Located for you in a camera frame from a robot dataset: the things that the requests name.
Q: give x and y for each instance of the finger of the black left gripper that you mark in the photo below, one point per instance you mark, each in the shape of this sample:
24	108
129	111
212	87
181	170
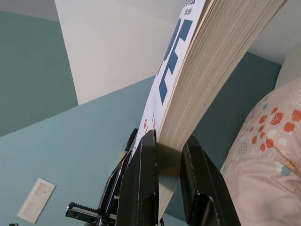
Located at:
117	179

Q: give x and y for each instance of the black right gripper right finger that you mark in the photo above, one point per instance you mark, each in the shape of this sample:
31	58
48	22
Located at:
204	188

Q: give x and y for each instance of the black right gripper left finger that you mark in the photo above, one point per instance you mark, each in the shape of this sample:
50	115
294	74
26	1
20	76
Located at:
138	188

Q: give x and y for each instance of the pink dotted pillow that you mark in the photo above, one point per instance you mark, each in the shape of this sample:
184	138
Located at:
263	153

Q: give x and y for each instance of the white blue lettered book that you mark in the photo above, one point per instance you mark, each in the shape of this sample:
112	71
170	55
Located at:
200	82

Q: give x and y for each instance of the teal padded headboard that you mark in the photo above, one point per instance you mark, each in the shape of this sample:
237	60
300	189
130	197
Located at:
235	99

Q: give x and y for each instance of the white double wall switch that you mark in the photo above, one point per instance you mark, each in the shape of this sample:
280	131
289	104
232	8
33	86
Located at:
36	200

